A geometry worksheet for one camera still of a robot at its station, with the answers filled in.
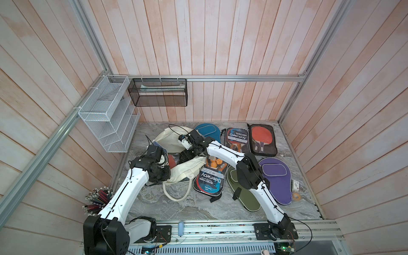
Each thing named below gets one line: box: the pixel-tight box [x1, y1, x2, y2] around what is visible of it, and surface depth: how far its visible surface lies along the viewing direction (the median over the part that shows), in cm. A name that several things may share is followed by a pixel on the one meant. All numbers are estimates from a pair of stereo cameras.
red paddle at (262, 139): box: [248, 123, 278, 157], surface depth 109 cm
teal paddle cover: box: [194, 123, 222, 144], surface depth 113 cm
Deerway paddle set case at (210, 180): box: [192, 155, 229, 203], surface depth 90 cm
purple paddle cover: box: [259, 157, 293, 206], surface depth 92 cm
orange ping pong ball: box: [292, 192, 302, 202], surface depth 87 cm
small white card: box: [292, 179, 300, 191], surface depth 90 cm
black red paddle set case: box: [167, 153, 181, 170], surface depth 95 cm
